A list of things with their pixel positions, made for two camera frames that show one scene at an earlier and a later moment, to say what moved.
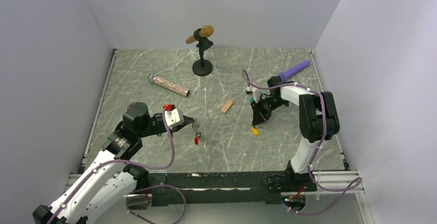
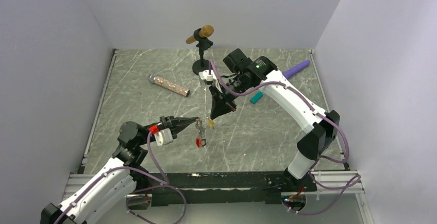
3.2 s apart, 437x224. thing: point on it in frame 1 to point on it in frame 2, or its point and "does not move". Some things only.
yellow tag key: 255,131 to 211,123
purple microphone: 284,75 does not move
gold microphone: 207,31 does not move
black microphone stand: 202,67 does not move
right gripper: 259,115 to 222,103
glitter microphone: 169,85 does not move
